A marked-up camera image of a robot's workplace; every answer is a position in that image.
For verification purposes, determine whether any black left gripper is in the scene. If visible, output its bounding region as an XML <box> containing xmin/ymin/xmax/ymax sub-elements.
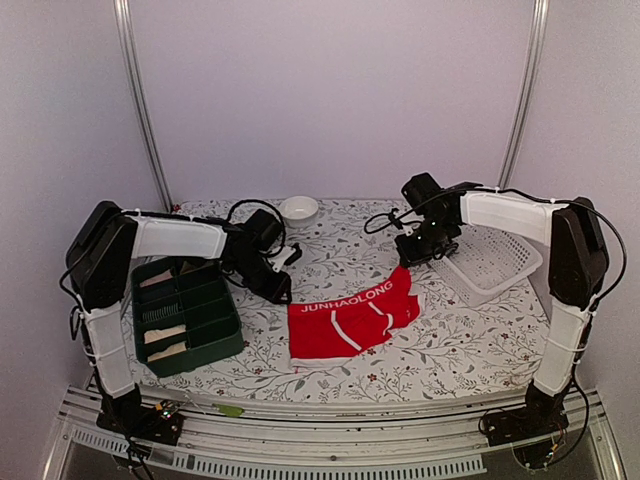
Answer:
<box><xmin>231</xmin><ymin>253</ymin><xmax>294</xmax><ymax>305</ymax></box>

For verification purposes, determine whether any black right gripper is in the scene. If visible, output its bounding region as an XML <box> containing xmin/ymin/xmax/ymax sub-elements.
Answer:
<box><xmin>393</xmin><ymin>216</ymin><xmax>454</xmax><ymax>268</ymax></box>

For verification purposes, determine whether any red garment with white print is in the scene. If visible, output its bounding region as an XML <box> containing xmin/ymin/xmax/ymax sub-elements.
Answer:
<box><xmin>287</xmin><ymin>267</ymin><xmax>424</xmax><ymax>369</ymax></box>

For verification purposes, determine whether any khaki tan underwear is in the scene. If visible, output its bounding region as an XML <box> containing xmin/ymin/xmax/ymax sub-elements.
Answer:
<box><xmin>179</xmin><ymin>260</ymin><xmax>202</xmax><ymax>275</ymax></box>

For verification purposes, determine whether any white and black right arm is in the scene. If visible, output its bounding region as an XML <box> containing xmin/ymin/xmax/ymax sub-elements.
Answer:
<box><xmin>395</xmin><ymin>175</ymin><xmax>612</xmax><ymax>446</ymax></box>

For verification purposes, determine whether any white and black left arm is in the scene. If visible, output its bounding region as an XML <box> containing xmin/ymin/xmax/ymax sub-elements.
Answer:
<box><xmin>59</xmin><ymin>200</ymin><xmax>301</xmax><ymax>445</ymax></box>

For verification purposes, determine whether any beige rolled underwear top slot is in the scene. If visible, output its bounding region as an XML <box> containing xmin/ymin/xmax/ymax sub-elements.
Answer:
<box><xmin>138</xmin><ymin>269</ymin><xmax>174</xmax><ymax>288</ymax></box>

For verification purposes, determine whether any grey striped rolled underwear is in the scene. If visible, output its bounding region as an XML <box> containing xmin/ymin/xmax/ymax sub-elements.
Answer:
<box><xmin>141</xmin><ymin>303</ymin><xmax>180</xmax><ymax>323</ymax></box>

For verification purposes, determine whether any cream rolled underwear front slot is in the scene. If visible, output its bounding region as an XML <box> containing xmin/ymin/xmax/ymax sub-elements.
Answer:
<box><xmin>147</xmin><ymin>342</ymin><xmax>187</xmax><ymax>363</ymax></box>

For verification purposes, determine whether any cream rolled underwear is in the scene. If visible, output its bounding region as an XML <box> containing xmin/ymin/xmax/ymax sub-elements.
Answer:
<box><xmin>144</xmin><ymin>324</ymin><xmax>186</xmax><ymax>344</ymax></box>

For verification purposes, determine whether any white ceramic bowl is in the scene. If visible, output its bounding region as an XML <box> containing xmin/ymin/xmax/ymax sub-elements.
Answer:
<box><xmin>278</xmin><ymin>196</ymin><xmax>319</xmax><ymax>228</ymax></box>

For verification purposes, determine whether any white plastic laundry basket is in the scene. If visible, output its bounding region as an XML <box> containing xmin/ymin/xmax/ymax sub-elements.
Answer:
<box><xmin>429</xmin><ymin>226</ymin><xmax>543</xmax><ymax>307</ymax></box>

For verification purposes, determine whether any dark green divided organizer tray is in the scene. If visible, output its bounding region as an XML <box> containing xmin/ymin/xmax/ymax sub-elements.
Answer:
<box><xmin>131</xmin><ymin>257</ymin><xmax>244</xmax><ymax>378</ymax></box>

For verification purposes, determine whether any floral patterned table mat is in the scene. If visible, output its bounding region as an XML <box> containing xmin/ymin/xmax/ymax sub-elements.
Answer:
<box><xmin>128</xmin><ymin>199</ymin><xmax>549</xmax><ymax>404</ymax></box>

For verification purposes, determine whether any green tape scrap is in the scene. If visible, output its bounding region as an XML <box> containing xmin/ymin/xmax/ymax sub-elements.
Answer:
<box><xmin>213</xmin><ymin>403</ymin><xmax>244</xmax><ymax>418</ymax></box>

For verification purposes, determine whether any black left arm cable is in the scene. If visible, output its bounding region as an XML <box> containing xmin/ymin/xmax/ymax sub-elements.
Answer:
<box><xmin>224</xmin><ymin>198</ymin><xmax>289</xmax><ymax>261</ymax></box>

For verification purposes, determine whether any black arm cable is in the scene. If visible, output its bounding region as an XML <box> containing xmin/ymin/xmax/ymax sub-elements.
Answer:
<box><xmin>363</xmin><ymin>209</ymin><xmax>426</xmax><ymax>236</ymax></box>
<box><xmin>224</xmin><ymin>198</ymin><xmax>289</xmax><ymax>261</ymax></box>

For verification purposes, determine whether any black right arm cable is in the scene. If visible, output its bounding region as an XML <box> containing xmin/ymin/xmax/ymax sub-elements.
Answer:
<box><xmin>363</xmin><ymin>209</ymin><xmax>426</xmax><ymax>236</ymax></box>

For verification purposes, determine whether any right aluminium frame post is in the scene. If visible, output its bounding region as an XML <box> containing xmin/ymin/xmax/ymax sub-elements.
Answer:
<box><xmin>498</xmin><ymin>0</ymin><xmax>550</xmax><ymax>189</ymax></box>

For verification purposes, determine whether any aluminium frame post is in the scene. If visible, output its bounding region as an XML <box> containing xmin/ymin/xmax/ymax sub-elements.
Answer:
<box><xmin>498</xmin><ymin>0</ymin><xmax>550</xmax><ymax>189</ymax></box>
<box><xmin>113</xmin><ymin>0</ymin><xmax>173</xmax><ymax>212</ymax></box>

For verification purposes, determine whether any aluminium front rail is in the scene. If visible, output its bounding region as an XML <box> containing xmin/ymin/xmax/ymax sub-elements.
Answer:
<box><xmin>42</xmin><ymin>384</ymin><xmax>629</xmax><ymax>480</ymax></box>

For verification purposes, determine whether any left aluminium frame post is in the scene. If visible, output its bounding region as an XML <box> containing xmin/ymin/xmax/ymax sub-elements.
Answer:
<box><xmin>113</xmin><ymin>0</ymin><xmax>173</xmax><ymax>212</ymax></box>

